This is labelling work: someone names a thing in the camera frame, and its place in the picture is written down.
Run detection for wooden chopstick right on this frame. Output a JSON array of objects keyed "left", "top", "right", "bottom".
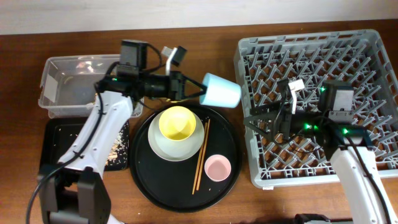
[{"left": 194, "top": 118, "right": 211, "bottom": 192}]

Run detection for pink cup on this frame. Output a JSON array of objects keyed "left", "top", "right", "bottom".
[{"left": 204, "top": 154, "right": 231, "bottom": 182}]

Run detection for grey plate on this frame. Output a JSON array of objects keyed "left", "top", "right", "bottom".
[{"left": 147, "top": 112, "right": 205, "bottom": 162}]

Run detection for light blue cup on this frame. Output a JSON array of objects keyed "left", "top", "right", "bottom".
[{"left": 199, "top": 73, "right": 241, "bottom": 108}]

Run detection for round black serving tray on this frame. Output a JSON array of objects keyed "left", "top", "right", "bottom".
[{"left": 128, "top": 103, "right": 243, "bottom": 212}]

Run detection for yellow bowl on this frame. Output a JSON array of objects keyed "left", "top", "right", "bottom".
[{"left": 159, "top": 106, "right": 197, "bottom": 141}]

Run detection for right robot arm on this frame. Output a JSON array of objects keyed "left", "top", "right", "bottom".
[{"left": 244, "top": 79, "right": 397, "bottom": 223}]

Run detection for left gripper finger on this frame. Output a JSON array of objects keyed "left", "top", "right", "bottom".
[
  {"left": 182, "top": 75, "right": 206, "bottom": 90},
  {"left": 182, "top": 90, "right": 206, "bottom": 101}
]

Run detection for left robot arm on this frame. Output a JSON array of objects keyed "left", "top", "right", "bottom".
[{"left": 25, "top": 40, "right": 207, "bottom": 223}]

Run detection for wooden chopstick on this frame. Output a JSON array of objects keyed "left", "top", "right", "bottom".
[
  {"left": 192, "top": 120, "right": 210, "bottom": 195},
  {"left": 194, "top": 118, "right": 211, "bottom": 192}
]

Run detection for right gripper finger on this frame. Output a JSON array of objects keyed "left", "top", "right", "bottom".
[
  {"left": 250, "top": 102, "right": 277, "bottom": 114},
  {"left": 244, "top": 115, "right": 274, "bottom": 140}
]

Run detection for black rectangular tray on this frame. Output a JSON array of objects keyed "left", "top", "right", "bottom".
[{"left": 39, "top": 117, "right": 130, "bottom": 171}]

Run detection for wooden chopstick left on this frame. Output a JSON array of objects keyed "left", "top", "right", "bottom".
[{"left": 192, "top": 120, "right": 210, "bottom": 195}]

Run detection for clear plastic bin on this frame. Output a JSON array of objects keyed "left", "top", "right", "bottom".
[{"left": 38, "top": 54, "right": 144, "bottom": 119}]

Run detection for food scraps with rice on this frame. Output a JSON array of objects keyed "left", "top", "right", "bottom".
[{"left": 105, "top": 132, "right": 129, "bottom": 169}]

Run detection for grey dishwasher rack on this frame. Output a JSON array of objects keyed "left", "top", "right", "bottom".
[{"left": 234, "top": 29, "right": 397, "bottom": 189}]

